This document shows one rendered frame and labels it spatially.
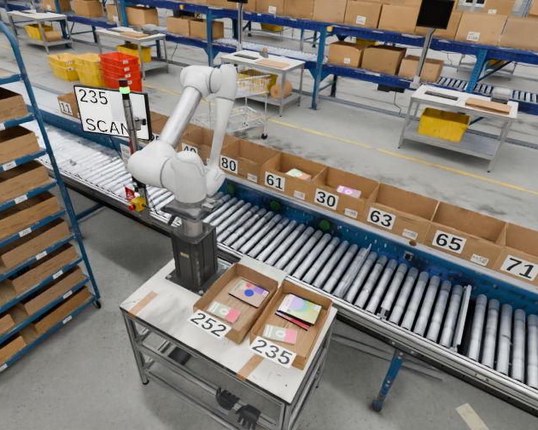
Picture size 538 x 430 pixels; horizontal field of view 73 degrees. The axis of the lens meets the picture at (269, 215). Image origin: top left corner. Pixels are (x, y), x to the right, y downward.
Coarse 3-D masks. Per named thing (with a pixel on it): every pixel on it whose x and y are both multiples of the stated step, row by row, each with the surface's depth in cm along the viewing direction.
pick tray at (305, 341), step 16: (288, 288) 197; (304, 288) 192; (272, 304) 189; (320, 304) 192; (272, 320) 185; (320, 320) 187; (256, 336) 167; (304, 336) 178; (304, 352) 171; (304, 368) 165
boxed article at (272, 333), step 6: (264, 330) 178; (270, 330) 178; (276, 330) 179; (282, 330) 179; (288, 330) 179; (294, 330) 179; (264, 336) 175; (270, 336) 176; (276, 336) 176; (282, 336) 176; (288, 336) 176; (294, 336) 176; (288, 342) 174; (294, 342) 174
